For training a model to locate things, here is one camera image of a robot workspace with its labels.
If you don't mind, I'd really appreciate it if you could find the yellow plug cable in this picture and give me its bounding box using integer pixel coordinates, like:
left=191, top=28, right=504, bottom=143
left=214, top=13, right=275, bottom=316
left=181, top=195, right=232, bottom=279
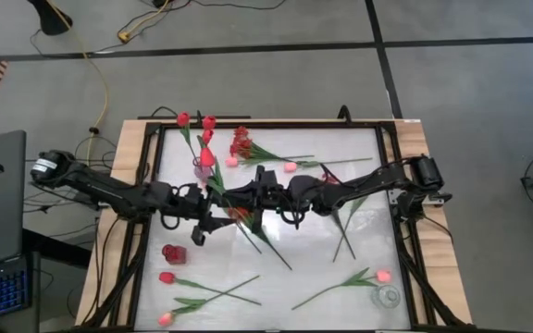
left=117, top=0, right=171, bottom=45

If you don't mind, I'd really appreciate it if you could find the red blossom artificial bunch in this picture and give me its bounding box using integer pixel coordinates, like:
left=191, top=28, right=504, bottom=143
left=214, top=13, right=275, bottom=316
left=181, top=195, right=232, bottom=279
left=320, top=171, right=357, bottom=261
left=227, top=205, right=293, bottom=272
left=229, top=125, right=316, bottom=167

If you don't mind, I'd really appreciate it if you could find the peach pink artificial tulip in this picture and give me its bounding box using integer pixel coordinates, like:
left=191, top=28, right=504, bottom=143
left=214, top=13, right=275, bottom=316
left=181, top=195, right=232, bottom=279
left=234, top=220, right=263, bottom=255
left=156, top=275, right=262, bottom=327

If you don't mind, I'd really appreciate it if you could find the long green stem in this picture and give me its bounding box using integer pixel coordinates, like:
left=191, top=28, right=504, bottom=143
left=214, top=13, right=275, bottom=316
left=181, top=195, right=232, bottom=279
left=332, top=196, right=369, bottom=264

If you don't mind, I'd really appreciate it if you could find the clear glass vase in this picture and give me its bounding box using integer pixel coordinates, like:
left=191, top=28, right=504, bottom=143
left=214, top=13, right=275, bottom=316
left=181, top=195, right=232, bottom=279
left=370, top=284, right=402, bottom=310

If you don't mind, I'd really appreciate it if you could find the purple glass vase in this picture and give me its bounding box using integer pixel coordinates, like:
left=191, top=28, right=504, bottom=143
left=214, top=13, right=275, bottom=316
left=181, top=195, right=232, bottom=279
left=193, top=159, right=213, bottom=184

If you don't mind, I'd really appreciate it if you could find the silver arm base bracket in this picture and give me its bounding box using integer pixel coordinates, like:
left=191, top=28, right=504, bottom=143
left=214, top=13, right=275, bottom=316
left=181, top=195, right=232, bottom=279
left=389, top=189, right=455, bottom=206

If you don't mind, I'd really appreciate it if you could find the black aluminium table frame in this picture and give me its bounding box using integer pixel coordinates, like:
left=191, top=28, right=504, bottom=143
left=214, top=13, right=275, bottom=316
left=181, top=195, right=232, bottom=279
left=75, top=118, right=474, bottom=333

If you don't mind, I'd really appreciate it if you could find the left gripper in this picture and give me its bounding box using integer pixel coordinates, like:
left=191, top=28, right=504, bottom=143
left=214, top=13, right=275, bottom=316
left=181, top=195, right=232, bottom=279
left=180, top=182, right=238, bottom=246

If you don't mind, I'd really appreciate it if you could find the long yellow cable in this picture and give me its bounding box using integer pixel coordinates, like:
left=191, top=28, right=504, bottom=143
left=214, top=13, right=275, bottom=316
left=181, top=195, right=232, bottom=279
left=45, top=0, right=110, bottom=161

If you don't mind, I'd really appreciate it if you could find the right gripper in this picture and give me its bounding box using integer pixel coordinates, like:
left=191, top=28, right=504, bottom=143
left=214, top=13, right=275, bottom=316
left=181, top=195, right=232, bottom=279
left=223, top=165, right=291, bottom=235

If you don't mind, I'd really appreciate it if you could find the red glass vase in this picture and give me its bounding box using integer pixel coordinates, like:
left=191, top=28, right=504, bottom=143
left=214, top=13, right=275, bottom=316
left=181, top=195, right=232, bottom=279
left=161, top=243, right=188, bottom=265

